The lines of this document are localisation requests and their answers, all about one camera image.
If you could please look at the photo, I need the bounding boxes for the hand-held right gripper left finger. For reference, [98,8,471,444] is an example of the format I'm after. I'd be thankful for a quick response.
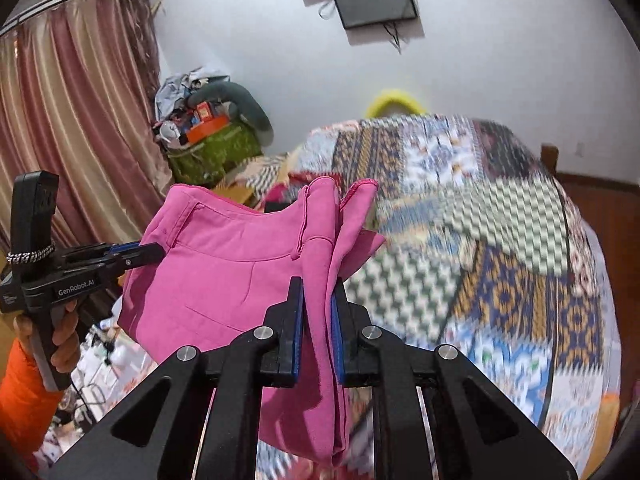
[42,276,306,480]

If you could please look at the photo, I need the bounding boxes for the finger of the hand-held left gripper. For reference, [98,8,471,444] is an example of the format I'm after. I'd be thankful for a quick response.
[65,241,166,274]

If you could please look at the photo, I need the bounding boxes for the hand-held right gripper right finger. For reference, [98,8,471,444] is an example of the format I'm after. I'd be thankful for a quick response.
[330,277,581,480]

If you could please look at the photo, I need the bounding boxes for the pink pants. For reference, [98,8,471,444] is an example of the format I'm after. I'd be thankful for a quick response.
[117,177,386,469]

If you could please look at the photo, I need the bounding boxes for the person's left forearm orange sleeve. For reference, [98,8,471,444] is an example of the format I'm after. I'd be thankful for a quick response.
[0,337,66,467]

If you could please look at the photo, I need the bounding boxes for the person's left hand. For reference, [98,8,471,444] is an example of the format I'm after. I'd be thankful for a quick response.
[12,304,81,374]

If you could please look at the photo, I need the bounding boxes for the floor clutter pile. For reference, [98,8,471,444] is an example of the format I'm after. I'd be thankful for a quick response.
[45,320,156,462]

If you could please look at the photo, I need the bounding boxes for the green patterned storage bag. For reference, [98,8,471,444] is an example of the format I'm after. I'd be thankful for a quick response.
[167,122,264,186]

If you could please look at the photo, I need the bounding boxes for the orange box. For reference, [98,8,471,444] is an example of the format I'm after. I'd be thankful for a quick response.
[185,115,231,144]

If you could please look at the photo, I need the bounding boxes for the pink striped curtain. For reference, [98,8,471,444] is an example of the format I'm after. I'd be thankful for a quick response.
[0,0,176,281]

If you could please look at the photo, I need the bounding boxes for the striped patterned cloth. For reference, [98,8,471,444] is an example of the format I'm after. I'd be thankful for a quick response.
[225,152,301,196]

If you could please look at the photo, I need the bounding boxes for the patchwork printed blanket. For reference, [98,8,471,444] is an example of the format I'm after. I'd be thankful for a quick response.
[255,112,624,480]

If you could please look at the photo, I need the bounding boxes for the pile of crumpled clothes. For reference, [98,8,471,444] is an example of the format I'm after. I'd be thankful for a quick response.
[154,66,231,112]

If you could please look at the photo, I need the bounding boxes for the grey neck pillow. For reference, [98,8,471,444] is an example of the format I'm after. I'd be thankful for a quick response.
[192,81,274,149]

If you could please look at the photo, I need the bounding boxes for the yellow curved object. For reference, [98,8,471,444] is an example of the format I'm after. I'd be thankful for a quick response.
[366,89,429,117]

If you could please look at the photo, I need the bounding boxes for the black monitor cable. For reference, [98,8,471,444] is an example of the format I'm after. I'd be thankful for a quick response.
[382,22,404,54]

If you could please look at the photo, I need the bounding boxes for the small black wall monitor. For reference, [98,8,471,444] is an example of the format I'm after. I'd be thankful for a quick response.
[330,0,420,30]

